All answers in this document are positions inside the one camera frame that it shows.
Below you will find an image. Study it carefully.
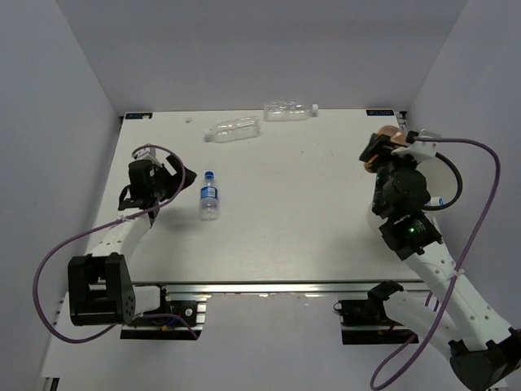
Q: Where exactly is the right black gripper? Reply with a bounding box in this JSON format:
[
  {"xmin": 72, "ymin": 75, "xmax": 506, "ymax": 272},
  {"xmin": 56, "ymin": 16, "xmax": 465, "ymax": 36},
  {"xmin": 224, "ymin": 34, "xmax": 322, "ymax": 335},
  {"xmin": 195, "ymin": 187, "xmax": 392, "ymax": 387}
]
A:
[{"xmin": 357, "ymin": 134, "xmax": 418, "ymax": 216}]

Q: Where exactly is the orange juice bottle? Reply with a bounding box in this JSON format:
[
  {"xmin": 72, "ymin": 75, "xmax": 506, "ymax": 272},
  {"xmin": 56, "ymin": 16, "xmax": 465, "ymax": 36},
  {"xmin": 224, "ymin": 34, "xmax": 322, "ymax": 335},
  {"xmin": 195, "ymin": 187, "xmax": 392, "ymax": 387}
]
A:
[{"xmin": 359, "ymin": 125, "xmax": 406, "ymax": 174}]

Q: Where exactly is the small blue-label water bottle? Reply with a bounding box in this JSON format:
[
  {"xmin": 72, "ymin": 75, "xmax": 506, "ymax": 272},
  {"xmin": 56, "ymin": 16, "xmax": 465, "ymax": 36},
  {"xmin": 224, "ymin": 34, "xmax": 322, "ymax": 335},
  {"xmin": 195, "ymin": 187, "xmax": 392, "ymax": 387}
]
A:
[{"xmin": 199, "ymin": 171, "xmax": 220, "ymax": 221}]

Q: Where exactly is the clear bottle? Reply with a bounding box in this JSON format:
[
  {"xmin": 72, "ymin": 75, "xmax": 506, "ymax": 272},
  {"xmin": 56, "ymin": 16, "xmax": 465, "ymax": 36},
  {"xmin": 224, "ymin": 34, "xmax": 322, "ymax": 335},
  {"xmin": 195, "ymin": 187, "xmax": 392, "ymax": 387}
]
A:
[
  {"xmin": 264, "ymin": 101, "xmax": 319, "ymax": 122},
  {"xmin": 204, "ymin": 116, "xmax": 261, "ymax": 143}
]

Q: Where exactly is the clear bottle back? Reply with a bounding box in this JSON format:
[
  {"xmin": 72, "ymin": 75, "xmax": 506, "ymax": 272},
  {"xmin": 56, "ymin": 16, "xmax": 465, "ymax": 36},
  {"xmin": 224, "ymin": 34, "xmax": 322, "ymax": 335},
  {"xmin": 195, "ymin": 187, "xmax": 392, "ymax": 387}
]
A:
[{"xmin": 264, "ymin": 101, "xmax": 319, "ymax": 122}]

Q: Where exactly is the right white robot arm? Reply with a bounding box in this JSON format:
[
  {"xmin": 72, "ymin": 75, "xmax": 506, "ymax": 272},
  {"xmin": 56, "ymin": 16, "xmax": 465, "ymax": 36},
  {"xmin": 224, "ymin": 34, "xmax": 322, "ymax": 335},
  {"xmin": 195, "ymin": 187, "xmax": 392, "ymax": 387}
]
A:
[{"xmin": 359, "ymin": 125, "xmax": 520, "ymax": 390}]

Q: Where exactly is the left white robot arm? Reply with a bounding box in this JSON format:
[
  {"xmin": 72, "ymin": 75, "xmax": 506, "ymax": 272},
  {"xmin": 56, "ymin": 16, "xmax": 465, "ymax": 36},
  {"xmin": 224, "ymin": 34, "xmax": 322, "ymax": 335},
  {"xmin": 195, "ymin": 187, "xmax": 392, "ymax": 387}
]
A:
[{"xmin": 68, "ymin": 153, "xmax": 196, "ymax": 326}]

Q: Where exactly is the white bin with black rim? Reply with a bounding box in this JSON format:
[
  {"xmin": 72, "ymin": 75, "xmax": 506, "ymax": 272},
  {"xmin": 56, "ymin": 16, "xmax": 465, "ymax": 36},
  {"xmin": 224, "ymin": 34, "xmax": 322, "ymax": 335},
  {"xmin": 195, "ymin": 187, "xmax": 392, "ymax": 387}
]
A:
[{"xmin": 419, "ymin": 152, "xmax": 463, "ymax": 213}]

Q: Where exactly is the right black logo sticker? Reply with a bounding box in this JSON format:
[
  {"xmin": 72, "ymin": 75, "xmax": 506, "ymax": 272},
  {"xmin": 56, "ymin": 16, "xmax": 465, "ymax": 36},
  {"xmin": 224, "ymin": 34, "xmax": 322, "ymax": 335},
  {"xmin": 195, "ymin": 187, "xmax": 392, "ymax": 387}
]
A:
[{"xmin": 366, "ymin": 109, "xmax": 395, "ymax": 116}]

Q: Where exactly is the black logo sticker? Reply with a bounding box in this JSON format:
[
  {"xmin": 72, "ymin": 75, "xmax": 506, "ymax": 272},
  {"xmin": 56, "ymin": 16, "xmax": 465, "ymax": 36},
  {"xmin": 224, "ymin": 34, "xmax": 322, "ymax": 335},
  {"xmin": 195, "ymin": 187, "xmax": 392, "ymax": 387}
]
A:
[
  {"xmin": 366, "ymin": 109, "xmax": 395, "ymax": 116},
  {"xmin": 125, "ymin": 112, "xmax": 153, "ymax": 120}
]

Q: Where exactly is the left black logo sticker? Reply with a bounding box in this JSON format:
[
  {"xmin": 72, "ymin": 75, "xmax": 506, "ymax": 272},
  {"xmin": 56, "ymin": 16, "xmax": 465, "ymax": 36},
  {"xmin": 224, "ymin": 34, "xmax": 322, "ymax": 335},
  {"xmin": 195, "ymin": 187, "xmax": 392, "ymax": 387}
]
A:
[{"xmin": 125, "ymin": 112, "xmax": 153, "ymax": 120}]

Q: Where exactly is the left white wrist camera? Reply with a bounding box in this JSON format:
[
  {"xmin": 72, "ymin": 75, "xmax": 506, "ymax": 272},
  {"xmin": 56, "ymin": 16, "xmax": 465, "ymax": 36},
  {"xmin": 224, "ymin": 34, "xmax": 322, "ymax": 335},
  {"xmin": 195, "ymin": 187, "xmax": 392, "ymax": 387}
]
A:
[{"xmin": 132, "ymin": 147, "xmax": 159, "ymax": 165}]

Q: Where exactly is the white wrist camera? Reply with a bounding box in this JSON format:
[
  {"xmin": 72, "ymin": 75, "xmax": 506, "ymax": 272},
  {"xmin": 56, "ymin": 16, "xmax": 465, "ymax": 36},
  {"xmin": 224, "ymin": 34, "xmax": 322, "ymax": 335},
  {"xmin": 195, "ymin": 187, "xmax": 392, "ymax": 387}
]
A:
[
  {"xmin": 132, "ymin": 147, "xmax": 159, "ymax": 165},
  {"xmin": 392, "ymin": 129, "xmax": 440, "ymax": 163}
]

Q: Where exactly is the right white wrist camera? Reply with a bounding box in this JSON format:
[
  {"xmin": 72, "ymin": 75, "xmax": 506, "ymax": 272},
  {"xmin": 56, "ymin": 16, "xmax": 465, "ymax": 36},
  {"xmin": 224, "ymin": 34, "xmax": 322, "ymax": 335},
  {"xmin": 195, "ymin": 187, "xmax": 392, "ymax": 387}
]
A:
[{"xmin": 392, "ymin": 129, "xmax": 440, "ymax": 163}]

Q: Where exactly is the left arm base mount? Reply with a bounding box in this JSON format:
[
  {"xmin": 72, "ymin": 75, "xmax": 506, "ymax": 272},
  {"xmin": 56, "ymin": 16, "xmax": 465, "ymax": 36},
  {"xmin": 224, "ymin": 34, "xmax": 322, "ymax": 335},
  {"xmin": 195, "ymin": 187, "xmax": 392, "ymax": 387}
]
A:
[{"xmin": 120, "ymin": 284, "xmax": 209, "ymax": 341}]

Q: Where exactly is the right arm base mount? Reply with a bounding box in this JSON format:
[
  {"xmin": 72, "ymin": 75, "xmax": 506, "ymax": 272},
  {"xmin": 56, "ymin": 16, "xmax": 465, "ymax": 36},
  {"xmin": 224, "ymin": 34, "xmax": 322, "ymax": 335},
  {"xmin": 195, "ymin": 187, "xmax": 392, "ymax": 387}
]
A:
[{"xmin": 333, "ymin": 280, "xmax": 418, "ymax": 345}]

